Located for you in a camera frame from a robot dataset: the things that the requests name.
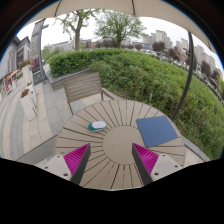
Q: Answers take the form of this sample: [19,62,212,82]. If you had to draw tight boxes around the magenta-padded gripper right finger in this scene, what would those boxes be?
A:
[131,142,184,186]

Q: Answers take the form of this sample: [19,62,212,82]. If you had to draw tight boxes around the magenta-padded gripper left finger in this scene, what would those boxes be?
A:
[42,142,92,186]

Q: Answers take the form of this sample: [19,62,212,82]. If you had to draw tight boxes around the white and teal computer mouse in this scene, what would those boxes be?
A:
[87,120,108,132]

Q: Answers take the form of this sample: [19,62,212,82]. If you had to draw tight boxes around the blue mouse pad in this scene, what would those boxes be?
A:
[135,115,179,149]

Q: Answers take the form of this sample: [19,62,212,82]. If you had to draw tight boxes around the white planter with flowers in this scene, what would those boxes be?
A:
[19,88,38,122]
[19,59,34,86]

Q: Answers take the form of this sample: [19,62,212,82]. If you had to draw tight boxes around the brown slatted chair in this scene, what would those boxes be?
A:
[62,71,116,116]

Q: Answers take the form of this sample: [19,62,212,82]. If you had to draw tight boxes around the green hedge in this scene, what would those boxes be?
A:
[48,48,224,161]

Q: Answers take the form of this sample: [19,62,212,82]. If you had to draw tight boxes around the curved dark umbrella pole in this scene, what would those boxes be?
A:
[171,31,195,122]

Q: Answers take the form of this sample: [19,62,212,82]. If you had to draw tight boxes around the tall grey sign pillar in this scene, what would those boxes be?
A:
[29,18,50,86]

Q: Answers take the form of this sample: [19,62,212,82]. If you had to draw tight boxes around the sparse tall tree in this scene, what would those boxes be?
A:
[56,9,101,51]

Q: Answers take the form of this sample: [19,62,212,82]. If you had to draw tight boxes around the distant apartment buildings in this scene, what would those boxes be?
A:
[119,29,218,74]

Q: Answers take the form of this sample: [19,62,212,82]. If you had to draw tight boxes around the round leafy tree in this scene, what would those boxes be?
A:
[94,9,147,49]

